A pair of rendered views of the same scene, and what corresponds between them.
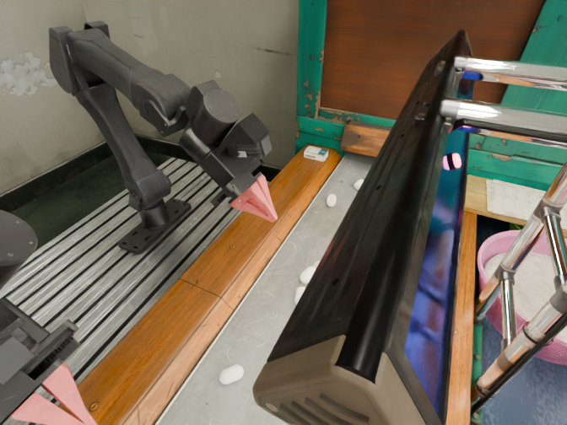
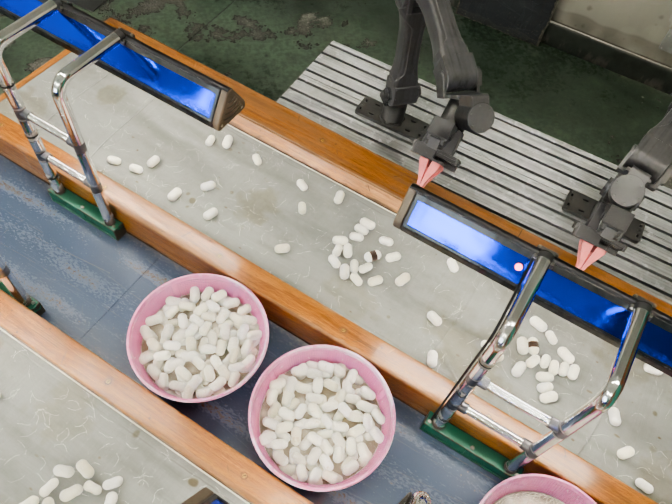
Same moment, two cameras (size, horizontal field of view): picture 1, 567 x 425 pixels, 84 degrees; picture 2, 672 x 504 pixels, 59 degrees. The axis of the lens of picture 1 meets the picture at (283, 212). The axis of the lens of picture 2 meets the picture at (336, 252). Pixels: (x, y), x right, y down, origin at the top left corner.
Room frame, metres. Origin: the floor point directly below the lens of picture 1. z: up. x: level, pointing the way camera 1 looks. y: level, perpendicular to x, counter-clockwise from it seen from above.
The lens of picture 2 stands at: (-0.08, -0.63, 1.83)
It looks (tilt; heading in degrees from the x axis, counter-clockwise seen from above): 57 degrees down; 88
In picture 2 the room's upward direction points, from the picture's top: 9 degrees clockwise
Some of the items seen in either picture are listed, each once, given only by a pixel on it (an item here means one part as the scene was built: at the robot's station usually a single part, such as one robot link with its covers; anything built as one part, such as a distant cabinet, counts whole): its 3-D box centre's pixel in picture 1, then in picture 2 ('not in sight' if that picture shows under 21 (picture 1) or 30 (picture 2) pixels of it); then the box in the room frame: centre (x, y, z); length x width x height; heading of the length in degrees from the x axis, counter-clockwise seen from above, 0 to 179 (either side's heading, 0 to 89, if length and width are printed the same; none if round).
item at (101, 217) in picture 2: not in sight; (88, 126); (-0.59, 0.20, 0.90); 0.20 x 0.19 x 0.45; 154
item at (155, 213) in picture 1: (153, 212); (609, 208); (0.61, 0.32, 0.71); 0.20 x 0.07 x 0.08; 156
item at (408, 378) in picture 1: (434, 116); (587, 292); (0.32, -0.16, 1.08); 0.62 x 0.08 x 0.07; 154
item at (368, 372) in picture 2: not in sight; (320, 420); (-0.05, -0.29, 0.72); 0.27 x 0.27 x 0.10
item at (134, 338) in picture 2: not in sight; (201, 343); (-0.30, -0.16, 0.72); 0.27 x 0.27 x 0.10
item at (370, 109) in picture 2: not in sight; (394, 109); (0.06, 0.57, 0.71); 0.20 x 0.07 x 0.08; 156
